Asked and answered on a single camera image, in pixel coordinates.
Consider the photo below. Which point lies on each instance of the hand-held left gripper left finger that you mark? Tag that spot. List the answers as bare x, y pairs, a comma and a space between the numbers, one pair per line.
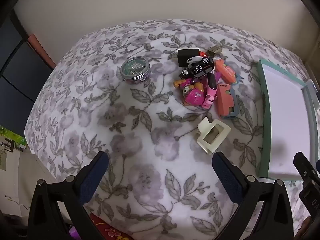
93, 175

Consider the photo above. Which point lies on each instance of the gold patterned lighter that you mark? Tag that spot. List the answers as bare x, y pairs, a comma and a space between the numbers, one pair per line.
215, 50

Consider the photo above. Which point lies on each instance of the small black box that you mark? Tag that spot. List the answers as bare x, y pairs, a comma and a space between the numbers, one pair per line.
186, 55

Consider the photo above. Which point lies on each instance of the orange board edge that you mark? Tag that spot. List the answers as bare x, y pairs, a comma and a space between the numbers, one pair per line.
41, 50

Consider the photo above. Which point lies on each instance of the dark blue cabinet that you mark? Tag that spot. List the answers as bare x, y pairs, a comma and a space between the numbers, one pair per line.
10, 80

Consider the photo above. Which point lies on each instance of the green printed box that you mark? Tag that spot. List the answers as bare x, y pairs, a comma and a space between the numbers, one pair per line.
11, 140

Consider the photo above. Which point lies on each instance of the black toy car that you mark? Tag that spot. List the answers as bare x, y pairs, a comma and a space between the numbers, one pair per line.
200, 68

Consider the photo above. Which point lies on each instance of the red floral cloth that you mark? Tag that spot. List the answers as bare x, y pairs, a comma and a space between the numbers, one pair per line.
112, 230

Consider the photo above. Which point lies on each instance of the brown dog toy pink outfit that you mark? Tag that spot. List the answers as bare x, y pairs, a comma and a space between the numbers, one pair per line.
193, 96

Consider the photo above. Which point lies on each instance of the orange glue bottle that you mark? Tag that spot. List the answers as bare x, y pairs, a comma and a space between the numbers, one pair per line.
203, 54

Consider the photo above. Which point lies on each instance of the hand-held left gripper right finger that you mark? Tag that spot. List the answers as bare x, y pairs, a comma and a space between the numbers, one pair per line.
228, 180

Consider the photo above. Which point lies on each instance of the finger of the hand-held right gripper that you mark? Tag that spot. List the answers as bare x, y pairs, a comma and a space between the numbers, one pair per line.
303, 171

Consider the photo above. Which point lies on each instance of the cream hair claw clip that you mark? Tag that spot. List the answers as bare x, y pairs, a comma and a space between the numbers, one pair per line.
206, 125

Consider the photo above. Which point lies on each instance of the purple plastic item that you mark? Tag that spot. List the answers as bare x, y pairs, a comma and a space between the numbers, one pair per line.
73, 233

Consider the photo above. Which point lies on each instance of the orange blue plastic case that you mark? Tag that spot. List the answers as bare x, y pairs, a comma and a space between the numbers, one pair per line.
225, 100
223, 71

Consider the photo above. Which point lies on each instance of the teal cardboard box lid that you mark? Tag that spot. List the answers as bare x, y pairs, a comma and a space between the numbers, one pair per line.
282, 120

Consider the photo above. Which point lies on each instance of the pink kids watch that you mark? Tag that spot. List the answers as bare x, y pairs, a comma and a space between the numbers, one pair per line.
211, 95

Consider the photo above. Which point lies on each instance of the floral printed blanket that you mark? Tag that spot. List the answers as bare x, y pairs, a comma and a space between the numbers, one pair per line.
140, 120

